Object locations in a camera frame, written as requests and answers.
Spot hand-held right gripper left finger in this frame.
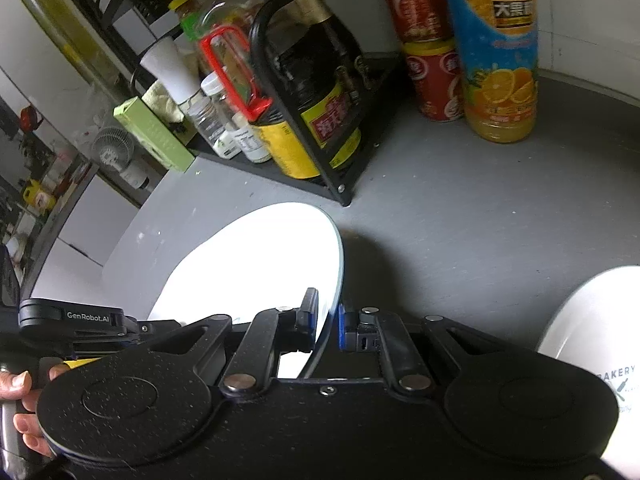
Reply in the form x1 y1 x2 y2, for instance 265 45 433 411
145 287 320 398

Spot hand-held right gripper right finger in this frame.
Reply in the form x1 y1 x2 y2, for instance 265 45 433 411
338 304 544 396

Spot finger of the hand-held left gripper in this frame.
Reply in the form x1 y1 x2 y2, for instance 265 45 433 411
124 316 187 350

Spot white patterned plate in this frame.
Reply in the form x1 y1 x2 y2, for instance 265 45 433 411
147 202 345 380

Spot person's left hand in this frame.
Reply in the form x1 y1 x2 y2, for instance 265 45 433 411
0 363 70 458

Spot black metal shelf rack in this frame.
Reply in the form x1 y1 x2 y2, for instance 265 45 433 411
50 0 402 207

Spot small white desk fan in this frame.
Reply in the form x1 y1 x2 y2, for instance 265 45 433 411
91 126 137 171

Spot small white labelled bottle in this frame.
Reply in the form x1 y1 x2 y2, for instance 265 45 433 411
231 112 274 164

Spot green paper carton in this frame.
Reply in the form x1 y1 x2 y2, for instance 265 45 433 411
112 96 196 174

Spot small clear jar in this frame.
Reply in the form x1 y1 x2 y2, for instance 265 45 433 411
187 98 223 138

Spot clear bottle white cap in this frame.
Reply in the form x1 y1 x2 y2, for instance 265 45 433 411
201 72 241 159

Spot crumpled pale cloth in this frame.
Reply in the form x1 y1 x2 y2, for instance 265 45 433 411
141 80 186 126

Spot small white deep plate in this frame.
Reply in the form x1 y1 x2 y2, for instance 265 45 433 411
535 266 640 480

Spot red drink can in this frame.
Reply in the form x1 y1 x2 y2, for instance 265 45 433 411
402 39 466 124

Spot orange juice bottle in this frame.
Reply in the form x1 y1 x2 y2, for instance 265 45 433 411
440 0 540 144

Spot red cans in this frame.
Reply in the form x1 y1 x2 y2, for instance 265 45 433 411
372 0 454 47

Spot soy sauce bottle red handle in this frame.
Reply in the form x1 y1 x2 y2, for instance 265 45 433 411
198 0 369 181

